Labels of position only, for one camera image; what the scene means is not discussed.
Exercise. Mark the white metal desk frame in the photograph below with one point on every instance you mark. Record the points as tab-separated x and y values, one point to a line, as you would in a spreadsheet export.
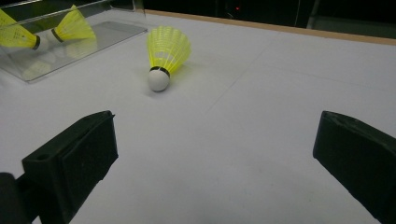
351	26

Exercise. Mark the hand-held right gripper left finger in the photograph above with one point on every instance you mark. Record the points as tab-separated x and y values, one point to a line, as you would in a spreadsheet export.
77	155

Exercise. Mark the yellow shuttlecock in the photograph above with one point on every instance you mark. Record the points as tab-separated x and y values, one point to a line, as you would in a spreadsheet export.
15	35
76	28
168	46

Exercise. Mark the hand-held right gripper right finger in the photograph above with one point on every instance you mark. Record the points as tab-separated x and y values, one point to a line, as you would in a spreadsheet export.
361	161

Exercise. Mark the black computer tower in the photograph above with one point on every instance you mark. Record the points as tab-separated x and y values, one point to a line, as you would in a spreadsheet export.
232	9

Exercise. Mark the clear plastic tray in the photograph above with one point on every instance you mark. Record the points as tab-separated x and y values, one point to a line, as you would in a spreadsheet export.
93	40

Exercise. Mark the white table cover board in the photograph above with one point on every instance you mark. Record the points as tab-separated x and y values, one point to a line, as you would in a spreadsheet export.
233	109

